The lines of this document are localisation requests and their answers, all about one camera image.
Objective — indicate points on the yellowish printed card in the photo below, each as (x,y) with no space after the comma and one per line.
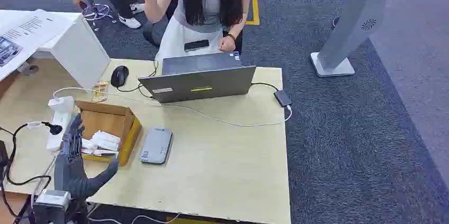
(100,91)

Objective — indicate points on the black adapter hub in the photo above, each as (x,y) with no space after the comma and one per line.
(282,98)

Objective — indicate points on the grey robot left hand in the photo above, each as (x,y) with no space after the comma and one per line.
(70,175)

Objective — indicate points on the stack of white cards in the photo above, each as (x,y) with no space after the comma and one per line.
(105,141)

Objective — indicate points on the black phone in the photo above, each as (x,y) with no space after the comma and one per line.
(196,45)

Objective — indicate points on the black computer mouse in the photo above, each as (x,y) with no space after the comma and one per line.
(119,76)

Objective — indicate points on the grey laptop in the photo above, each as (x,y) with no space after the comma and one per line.
(196,83)

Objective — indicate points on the chrome stool base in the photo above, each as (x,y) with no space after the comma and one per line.
(96,11)

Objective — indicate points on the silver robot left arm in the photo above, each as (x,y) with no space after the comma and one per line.
(51,203)

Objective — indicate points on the grey floor stand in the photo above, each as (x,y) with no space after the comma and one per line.
(354,22)

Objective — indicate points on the printed paper sheet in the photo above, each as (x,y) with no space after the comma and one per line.
(24,34)

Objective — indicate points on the white power strip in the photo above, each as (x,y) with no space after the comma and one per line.
(60,117)

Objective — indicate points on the white cabinet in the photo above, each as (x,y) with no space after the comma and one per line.
(79,54)

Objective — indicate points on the grey card reader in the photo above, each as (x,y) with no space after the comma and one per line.
(156,145)

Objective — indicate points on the person's left hand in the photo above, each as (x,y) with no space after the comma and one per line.
(227,44)

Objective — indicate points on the small grey bracket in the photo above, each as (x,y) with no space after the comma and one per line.
(29,69)

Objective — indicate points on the yellow floor tape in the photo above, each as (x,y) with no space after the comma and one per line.
(255,10)

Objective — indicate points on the wooden card box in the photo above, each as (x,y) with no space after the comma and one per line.
(105,117)

